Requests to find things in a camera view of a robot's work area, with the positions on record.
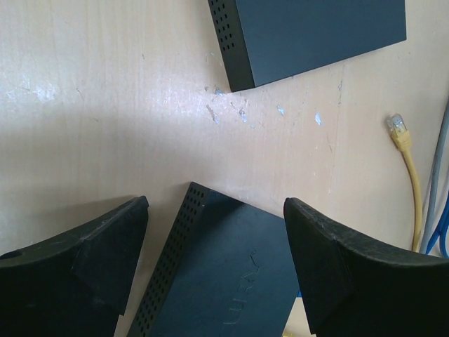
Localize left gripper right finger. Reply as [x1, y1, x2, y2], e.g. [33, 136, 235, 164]
[283, 198, 448, 336]

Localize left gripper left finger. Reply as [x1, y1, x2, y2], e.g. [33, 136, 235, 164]
[1, 196, 149, 336]

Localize blue ethernet cable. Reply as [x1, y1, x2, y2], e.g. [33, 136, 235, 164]
[424, 196, 449, 259]

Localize black network switch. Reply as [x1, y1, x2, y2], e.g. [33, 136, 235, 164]
[208, 0, 407, 92]
[128, 183, 299, 336]

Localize yellow ethernet cable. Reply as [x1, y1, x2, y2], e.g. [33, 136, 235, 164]
[385, 112, 423, 252]

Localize grey ethernet cable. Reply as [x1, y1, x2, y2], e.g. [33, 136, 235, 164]
[419, 105, 449, 253]

